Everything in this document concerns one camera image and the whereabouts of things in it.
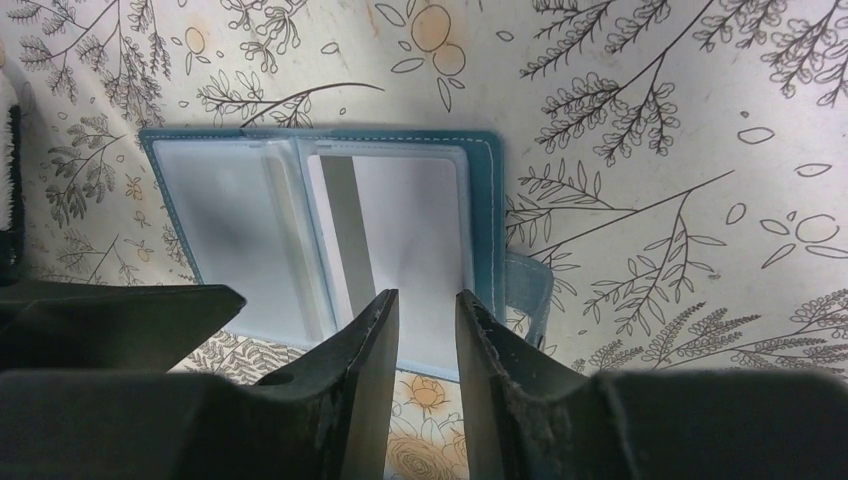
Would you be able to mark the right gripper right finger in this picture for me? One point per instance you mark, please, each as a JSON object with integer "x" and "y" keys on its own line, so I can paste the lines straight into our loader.
{"x": 526, "y": 416}

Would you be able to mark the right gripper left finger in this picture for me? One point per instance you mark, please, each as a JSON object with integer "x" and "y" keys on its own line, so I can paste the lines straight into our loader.
{"x": 322, "y": 416}

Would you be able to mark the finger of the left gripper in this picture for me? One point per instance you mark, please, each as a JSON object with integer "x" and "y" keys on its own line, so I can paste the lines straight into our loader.
{"x": 52, "y": 325}

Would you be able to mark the teal leather card holder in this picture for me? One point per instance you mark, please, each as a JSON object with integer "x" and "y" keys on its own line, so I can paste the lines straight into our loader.
{"x": 242, "y": 208}

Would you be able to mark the white credit card black stripe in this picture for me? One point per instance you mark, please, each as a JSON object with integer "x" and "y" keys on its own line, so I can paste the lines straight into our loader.
{"x": 397, "y": 223}

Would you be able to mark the black white checkered blanket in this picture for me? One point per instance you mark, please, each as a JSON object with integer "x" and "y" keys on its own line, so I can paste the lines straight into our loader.
{"x": 12, "y": 203}

